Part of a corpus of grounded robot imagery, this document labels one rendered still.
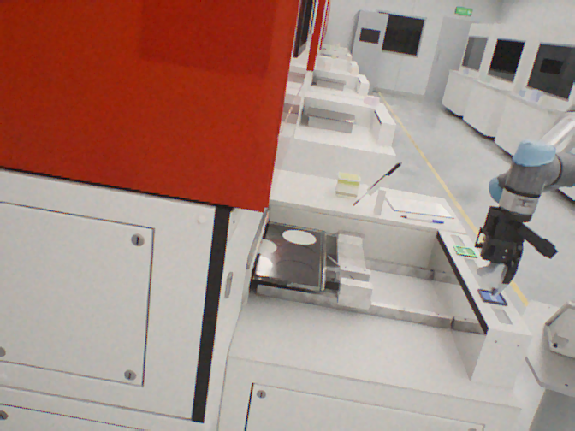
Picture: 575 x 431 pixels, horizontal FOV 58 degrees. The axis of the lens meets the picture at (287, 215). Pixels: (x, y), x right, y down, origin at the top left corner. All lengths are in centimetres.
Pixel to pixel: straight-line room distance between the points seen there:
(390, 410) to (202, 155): 71
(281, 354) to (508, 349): 48
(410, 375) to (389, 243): 57
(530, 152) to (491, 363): 45
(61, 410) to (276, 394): 43
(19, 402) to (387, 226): 109
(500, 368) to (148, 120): 89
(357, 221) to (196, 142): 95
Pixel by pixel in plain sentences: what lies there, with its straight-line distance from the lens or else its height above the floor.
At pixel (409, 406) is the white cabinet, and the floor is 77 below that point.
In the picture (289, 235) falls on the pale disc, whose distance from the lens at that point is 154.
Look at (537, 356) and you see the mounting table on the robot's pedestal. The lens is 146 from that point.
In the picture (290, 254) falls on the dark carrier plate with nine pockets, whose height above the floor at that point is 90.
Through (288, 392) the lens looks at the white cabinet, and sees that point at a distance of 118.
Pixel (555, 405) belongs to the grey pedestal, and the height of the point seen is 67.
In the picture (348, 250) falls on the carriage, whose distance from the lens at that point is 157.
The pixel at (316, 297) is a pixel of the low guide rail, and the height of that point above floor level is 84.
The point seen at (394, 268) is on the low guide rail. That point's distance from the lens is 163.
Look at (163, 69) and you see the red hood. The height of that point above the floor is 140.
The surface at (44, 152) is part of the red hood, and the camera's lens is 84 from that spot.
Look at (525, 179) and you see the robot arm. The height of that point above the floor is 126.
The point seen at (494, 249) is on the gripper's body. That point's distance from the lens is 123.
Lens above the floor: 150
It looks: 21 degrees down
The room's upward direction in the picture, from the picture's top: 10 degrees clockwise
